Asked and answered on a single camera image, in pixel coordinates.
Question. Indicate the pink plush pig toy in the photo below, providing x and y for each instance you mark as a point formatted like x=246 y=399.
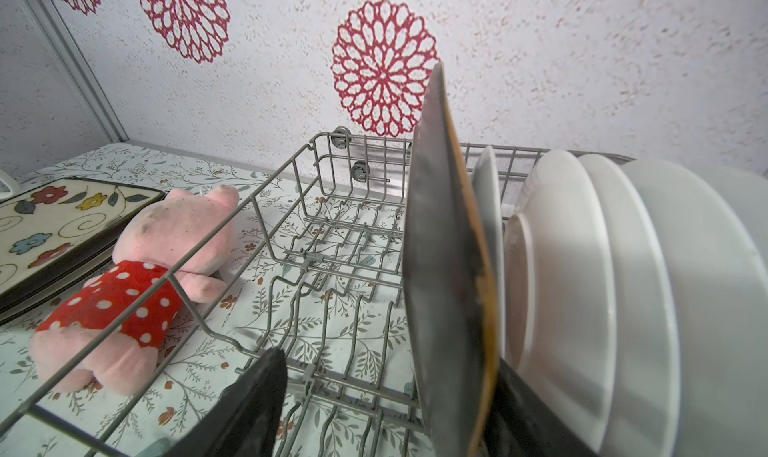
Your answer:
x=169 y=253

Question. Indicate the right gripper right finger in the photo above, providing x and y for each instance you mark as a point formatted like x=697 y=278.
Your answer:
x=521 y=424

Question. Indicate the grey wire dish rack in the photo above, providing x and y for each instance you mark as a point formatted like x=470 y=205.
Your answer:
x=315 y=271

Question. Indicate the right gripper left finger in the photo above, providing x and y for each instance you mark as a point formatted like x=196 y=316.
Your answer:
x=245 y=421

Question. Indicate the white round plate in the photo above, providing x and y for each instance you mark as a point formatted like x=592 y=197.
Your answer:
x=561 y=298
x=719 y=286
x=645 y=407

